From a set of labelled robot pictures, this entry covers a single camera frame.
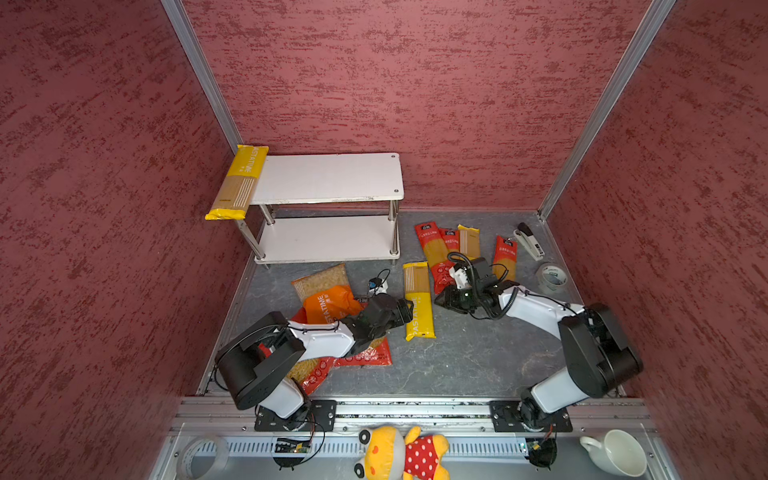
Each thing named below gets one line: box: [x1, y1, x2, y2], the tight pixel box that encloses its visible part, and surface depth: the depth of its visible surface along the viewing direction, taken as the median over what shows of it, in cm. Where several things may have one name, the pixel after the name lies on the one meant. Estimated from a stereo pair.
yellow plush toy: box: [354, 425, 450, 480], surface depth 65 cm
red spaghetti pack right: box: [493, 235, 518, 281], surface depth 107 cm
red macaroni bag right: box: [332, 336, 393, 367], surface depth 83 cm
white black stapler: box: [513, 222, 545, 261], surface depth 111 cm
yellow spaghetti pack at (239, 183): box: [205, 144, 269, 220], surface depth 78 cm
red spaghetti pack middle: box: [438, 228, 460, 254], surface depth 112 cm
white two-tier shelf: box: [238, 152, 404, 270], surface depth 89 cm
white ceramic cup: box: [579, 429, 648, 478], surface depth 65 cm
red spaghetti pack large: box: [414, 221, 455, 294], surface depth 109 cm
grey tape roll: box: [536, 263, 569, 293], surface depth 102 cm
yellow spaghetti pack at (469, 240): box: [458, 224, 481, 261], surface depth 112 cm
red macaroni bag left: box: [287, 357, 339, 396], surface depth 79 cm
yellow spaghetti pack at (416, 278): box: [403, 261, 436, 342], surface depth 94 cm
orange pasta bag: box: [291, 263, 365, 324], surface depth 92 cm
